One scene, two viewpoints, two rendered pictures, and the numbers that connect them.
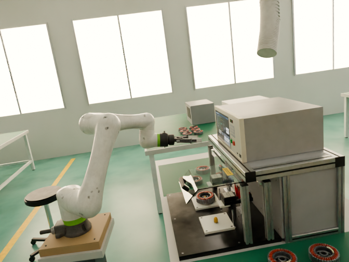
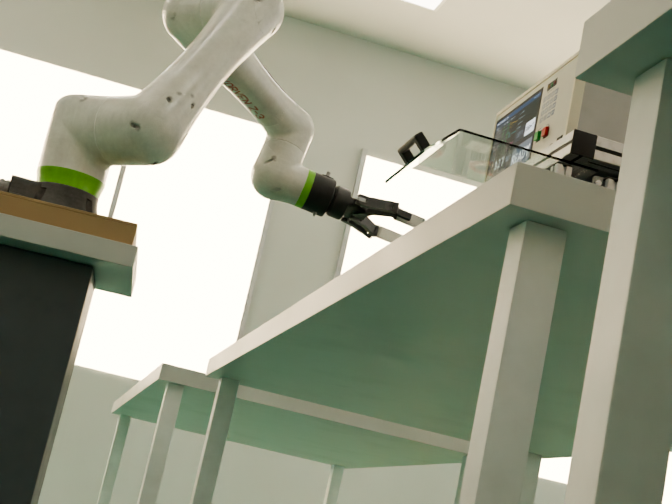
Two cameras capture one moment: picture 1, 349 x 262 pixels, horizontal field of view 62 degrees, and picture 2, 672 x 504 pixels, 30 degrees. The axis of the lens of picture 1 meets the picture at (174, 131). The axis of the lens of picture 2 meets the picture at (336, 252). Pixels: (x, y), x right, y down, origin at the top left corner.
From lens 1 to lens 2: 163 cm
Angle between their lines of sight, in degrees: 28
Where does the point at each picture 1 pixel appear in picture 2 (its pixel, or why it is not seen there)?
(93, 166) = (199, 52)
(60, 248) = (29, 201)
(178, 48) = (299, 264)
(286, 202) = not seen: hidden behind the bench
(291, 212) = not seen: hidden behind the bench
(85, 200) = (161, 101)
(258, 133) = (613, 99)
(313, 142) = not seen: outside the picture
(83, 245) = (92, 218)
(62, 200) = (80, 105)
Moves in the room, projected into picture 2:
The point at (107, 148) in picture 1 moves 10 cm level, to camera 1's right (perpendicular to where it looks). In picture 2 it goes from (242, 39) to (291, 52)
